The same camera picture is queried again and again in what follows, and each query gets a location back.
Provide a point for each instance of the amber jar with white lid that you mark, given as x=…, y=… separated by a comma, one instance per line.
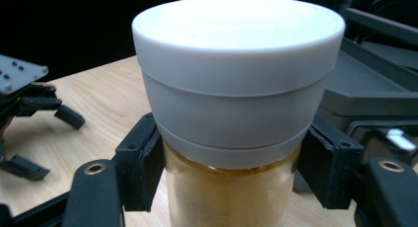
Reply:
x=236, y=72

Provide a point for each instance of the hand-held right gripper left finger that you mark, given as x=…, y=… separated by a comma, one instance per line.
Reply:
x=139, y=161

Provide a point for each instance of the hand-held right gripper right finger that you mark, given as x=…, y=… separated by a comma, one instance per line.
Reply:
x=332, y=167

